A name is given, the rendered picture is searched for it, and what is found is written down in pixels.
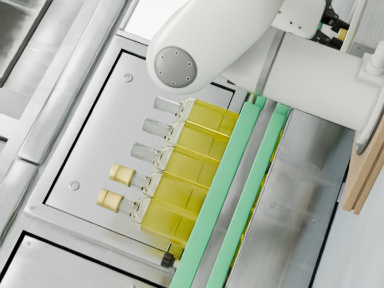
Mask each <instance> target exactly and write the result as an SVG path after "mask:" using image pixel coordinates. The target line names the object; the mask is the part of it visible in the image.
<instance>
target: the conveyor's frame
mask: <svg viewBox="0 0 384 288"><path fill-rule="evenodd" d="M355 1H356V0H333V1H332V3H331V6H332V7H333V9H334V11H335V13H336V14H338V15H339V19H340V20H342V21H344V22H346V21H347V19H348V17H349V15H350V13H351V10H352V8H353V6H354V4H355ZM354 136H355V131H353V130H352V129H350V128H347V127H344V126H341V125H339V124H336V123H334V122H330V121H328V120H324V119H320V118H318V117H315V116H313V115H310V114H307V113H304V112H301V111H299V110H296V109H294V111H293V110H292V112H291V114H290V118H289V120H288V123H287V125H286V128H285V131H284V133H283V136H282V139H281V142H280V144H279V147H278V150H277V152H276V155H275V157H274V160H273V163H272V166H271V168H270V171H269V174H268V176H267V179H266V182H265V185H264V187H263V190H262V192H261V195H260V198H259V200H258V203H257V206H256V208H255V211H254V214H253V217H252V219H251V222H250V224H249V228H248V230H247V233H246V235H245V238H244V240H243V243H242V246H241V249H240V251H239V254H238V256H237V260H236V262H235V265H234V267H233V270H232V272H231V276H230V278H229V281H228V283H227V286H226V288H308V286H309V283H310V280H311V277H312V274H313V271H314V268H315V264H316V262H317V259H318V255H319V252H320V249H321V246H322V243H323V240H324V237H325V234H326V230H327V227H328V225H329V222H330V218H331V215H332V212H333V209H334V206H335V205H336V206H337V204H339V201H340V198H341V195H342V192H343V188H344V186H345V183H344V182H342V181H343V178H344V175H345V172H346V169H347V166H348V162H349V159H350V156H351V153H352V149H353V143H354Z"/></svg>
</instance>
